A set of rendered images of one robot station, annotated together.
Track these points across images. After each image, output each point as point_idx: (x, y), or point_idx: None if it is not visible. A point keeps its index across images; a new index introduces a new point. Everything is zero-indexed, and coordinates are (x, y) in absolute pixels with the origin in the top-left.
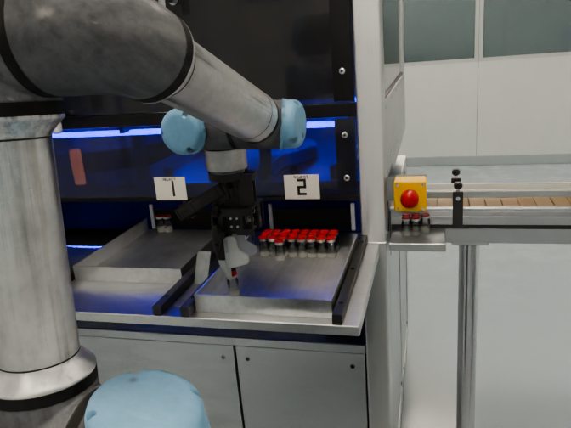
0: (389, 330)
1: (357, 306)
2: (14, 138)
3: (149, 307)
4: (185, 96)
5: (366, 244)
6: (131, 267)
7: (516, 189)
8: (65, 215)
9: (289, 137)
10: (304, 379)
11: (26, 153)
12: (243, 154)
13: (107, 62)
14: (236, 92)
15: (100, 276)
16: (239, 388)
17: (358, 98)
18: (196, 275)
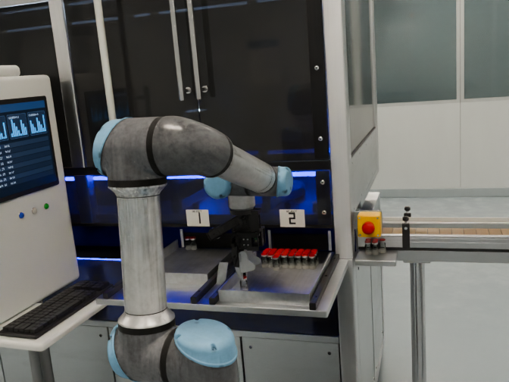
0: (357, 326)
1: (326, 299)
2: (146, 196)
3: (188, 299)
4: (227, 173)
5: (338, 261)
6: (173, 273)
7: (448, 222)
8: (117, 236)
9: (282, 190)
10: (293, 363)
11: (151, 203)
12: (252, 198)
13: (195, 162)
14: (252, 167)
15: None
16: (243, 371)
17: (332, 158)
18: (218, 279)
